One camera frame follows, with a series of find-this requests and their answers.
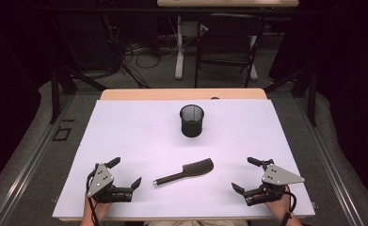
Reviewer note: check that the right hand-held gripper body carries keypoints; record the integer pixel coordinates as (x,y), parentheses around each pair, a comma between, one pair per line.
(277,177)

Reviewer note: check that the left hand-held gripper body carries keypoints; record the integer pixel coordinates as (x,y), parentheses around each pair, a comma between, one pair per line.
(101,183)

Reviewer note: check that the black mesh pen holder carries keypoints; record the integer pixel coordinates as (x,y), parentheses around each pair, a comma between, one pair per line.
(191,124)

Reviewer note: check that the person's left hand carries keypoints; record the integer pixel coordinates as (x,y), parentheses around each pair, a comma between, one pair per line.
(101,209)

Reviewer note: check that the person's right hand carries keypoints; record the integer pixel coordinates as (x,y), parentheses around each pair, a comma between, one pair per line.
(279,208)

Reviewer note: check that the white table mat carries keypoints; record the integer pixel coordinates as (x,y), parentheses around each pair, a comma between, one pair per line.
(140,141)

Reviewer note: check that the black metal stand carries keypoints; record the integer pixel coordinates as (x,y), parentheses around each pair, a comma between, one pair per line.
(55,94)
(312,100)

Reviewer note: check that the wooden desk with white legs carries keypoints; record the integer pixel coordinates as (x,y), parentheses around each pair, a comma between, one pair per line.
(179,62)

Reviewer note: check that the black folding chair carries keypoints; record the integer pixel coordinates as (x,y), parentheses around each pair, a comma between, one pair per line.
(228,31)

